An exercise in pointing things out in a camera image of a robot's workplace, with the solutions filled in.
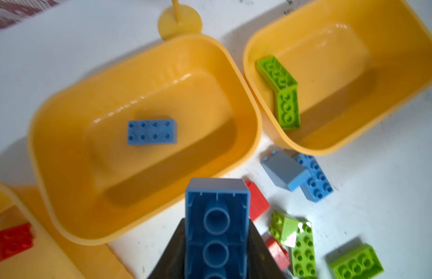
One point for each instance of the red lego brick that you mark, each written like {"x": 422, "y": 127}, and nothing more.
{"x": 258, "y": 203}
{"x": 280, "y": 255}
{"x": 15, "y": 240}

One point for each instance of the red lego brick top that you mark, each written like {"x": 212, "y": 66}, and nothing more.
{"x": 258, "y": 203}

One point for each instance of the right yellow bin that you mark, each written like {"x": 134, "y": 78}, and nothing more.
{"x": 355, "y": 62}

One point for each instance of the blue lego brick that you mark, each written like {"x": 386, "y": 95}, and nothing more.
{"x": 216, "y": 228}

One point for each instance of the green small lego top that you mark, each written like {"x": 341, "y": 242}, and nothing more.
{"x": 284, "y": 228}

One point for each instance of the yellow plastic goblet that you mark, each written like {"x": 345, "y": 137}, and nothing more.
{"x": 179, "y": 20}

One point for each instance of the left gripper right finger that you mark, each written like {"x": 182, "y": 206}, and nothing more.
{"x": 260, "y": 263}

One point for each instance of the green lego brick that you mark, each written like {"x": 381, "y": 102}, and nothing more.
{"x": 287, "y": 110}
{"x": 360, "y": 263}
{"x": 275, "y": 74}
{"x": 303, "y": 254}

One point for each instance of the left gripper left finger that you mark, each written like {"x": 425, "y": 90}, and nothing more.
{"x": 171, "y": 264}

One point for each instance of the blue lego brick upturned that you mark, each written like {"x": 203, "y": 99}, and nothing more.
{"x": 152, "y": 132}

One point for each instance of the yellow bin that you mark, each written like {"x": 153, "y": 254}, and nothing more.
{"x": 48, "y": 254}
{"x": 355, "y": 62}
{"x": 122, "y": 144}

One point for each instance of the middle yellow bin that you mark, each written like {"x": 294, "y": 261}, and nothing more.
{"x": 122, "y": 144}

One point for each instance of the left yellow bin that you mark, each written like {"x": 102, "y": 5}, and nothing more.
{"x": 48, "y": 254}

